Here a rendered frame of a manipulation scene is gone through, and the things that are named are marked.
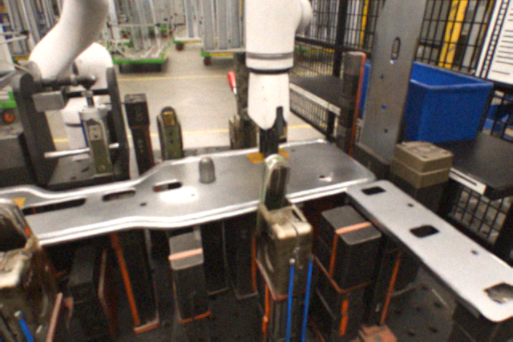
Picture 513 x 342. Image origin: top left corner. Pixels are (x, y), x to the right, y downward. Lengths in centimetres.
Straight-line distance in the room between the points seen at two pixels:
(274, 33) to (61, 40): 63
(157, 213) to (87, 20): 56
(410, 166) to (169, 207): 45
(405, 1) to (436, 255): 45
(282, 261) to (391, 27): 50
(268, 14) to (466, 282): 46
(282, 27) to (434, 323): 68
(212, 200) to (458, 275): 38
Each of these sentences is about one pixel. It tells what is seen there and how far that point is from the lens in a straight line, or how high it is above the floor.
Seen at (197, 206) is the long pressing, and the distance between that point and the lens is 56.
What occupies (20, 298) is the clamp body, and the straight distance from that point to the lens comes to 47.
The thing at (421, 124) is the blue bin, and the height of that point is 108.
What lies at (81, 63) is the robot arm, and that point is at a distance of 108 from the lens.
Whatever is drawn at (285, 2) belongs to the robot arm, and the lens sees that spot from 54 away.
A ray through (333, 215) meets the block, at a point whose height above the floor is 98.
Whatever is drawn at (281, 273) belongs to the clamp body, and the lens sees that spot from 47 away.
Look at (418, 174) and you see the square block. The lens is 65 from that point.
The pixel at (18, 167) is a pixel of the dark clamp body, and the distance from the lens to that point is 80.
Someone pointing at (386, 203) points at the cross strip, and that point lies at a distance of 60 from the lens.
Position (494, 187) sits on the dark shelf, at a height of 103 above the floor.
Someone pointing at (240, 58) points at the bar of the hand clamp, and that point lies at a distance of 70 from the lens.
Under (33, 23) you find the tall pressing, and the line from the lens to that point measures 863.
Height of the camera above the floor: 132
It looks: 25 degrees down
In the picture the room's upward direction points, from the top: straight up
